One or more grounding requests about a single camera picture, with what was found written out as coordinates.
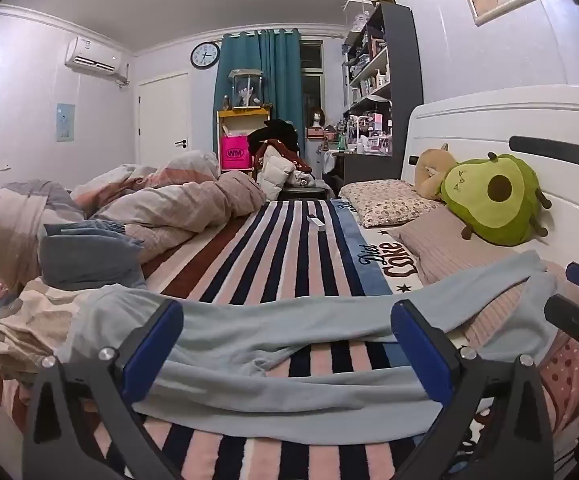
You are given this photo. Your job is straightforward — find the dark bench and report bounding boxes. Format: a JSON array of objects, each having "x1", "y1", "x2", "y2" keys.
[{"x1": 280, "y1": 185, "x2": 330, "y2": 202}]

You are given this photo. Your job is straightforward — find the white puffer jacket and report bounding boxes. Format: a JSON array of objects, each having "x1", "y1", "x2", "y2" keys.
[{"x1": 260, "y1": 150, "x2": 296, "y2": 200}]

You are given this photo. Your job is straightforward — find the dark cluttered shelf unit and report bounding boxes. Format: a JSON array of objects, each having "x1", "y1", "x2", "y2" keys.
[{"x1": 340, "y1": 2, "x2": 424, "y2": 183}]

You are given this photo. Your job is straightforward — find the window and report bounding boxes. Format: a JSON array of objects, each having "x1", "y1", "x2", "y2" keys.
[{"x1": 299, "y1": 40, "x2": 324, "y2": 111}]

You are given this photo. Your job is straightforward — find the glass display case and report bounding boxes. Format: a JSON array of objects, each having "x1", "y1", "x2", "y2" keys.
[{"x1": 227, "y1": 68, "x2": 264, "y2": 109}]

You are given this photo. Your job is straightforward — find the round wall clock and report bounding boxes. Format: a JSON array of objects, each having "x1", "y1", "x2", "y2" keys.
[{"x1": 190, "y1": 41, "x2": 221, "y2": 70}]

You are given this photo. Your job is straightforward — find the pink polka dot sheet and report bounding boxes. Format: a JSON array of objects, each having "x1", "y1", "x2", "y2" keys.
[{"x1": 0, "y1": 275, "x2": 579, "y2": 461}]

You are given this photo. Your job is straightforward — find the tan plush toy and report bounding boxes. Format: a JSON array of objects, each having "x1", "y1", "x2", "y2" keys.
[{"x1": 414, "y1": 144, "x2": 457, "y2": 201}]

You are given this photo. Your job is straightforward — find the green avocado plush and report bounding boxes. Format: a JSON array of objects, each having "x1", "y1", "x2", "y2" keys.
[{"x1": 439, "y1": 152, "x2": 553, "y2": 247}]

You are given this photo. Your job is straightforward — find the pink pillow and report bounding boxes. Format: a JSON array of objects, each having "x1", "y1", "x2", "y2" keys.
[{"x1": 387, "y1": 205, "x2": 579, "y2": 361}]

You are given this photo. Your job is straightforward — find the white headboard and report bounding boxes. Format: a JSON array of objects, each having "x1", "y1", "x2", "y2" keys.
[{"x1": 399, "y1": 85, "x2": 579, "y2": 281}]

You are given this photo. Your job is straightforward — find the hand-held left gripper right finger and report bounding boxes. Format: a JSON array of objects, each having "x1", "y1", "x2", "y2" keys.
[{"x1": 391, "y1": 300, "x2": 556, "y2": 480}]

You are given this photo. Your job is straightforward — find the floral pillow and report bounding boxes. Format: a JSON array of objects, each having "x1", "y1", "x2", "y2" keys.
[{"x1": 338, "y1": 179, "x2": 445, "y2": 228}]

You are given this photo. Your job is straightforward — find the light blue pants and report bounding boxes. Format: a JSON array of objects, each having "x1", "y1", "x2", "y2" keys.
[{"x1": 67, "y1": 252, "x2": 573, "y2": 448}]

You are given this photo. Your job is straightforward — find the pink patchwork quilt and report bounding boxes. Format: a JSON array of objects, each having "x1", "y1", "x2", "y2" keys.
[{"x1": 0, "y1": 150, "x2": 268, "y2": 293}]

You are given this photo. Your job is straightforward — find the cream patterned cloth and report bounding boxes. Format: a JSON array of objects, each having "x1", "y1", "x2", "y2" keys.
[{"x1": 0, "y1": 277, "x2": 100, "y2": 376}]

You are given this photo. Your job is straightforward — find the white air conditioner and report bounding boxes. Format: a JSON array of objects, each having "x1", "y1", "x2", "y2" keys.
[{"x1": 64, "y1": 36, "x2": 130, "y2": 86}]

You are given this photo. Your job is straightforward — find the white door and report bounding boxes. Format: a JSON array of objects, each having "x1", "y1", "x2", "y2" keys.
[{"x1": 137, "y1": 72, "x2": 190, "y2": 168}]

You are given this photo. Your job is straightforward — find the yellow shelf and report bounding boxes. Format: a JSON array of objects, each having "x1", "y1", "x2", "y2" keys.
[{"x1": 217, "y1": 106, "x2": 272, "y2": 173}]

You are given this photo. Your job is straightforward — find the teal curtain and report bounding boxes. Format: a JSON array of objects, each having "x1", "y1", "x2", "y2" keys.
[{"x1": 213, "y1": 27, "x2": 303, "y2": 156}]

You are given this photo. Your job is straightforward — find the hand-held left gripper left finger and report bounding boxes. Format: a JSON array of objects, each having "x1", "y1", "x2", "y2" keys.
[{"x1": 22, "y1": 299, "x2": 185, "y2": 480}]

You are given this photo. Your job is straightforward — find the light blue wall poster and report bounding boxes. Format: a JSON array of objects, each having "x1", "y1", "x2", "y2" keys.
[{"x1": 56, "y1": 103, "x2": 76, "y2": 142}]

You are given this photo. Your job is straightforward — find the striped blanket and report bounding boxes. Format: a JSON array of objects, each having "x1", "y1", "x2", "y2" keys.
[{"x1": 0, "y1": 199, "x2": 490, "y2": 480}]

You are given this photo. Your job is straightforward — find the pink shopping bag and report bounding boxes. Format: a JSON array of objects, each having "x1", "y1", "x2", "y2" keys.
[{"x1": 221, "y1": 134, "x2": 253, "y2": 171}]

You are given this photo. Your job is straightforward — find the folded blue denim pants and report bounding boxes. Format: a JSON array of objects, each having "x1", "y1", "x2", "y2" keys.
[{"x1": 38, "y1": 220, "x2": 148, "y2": 291}]

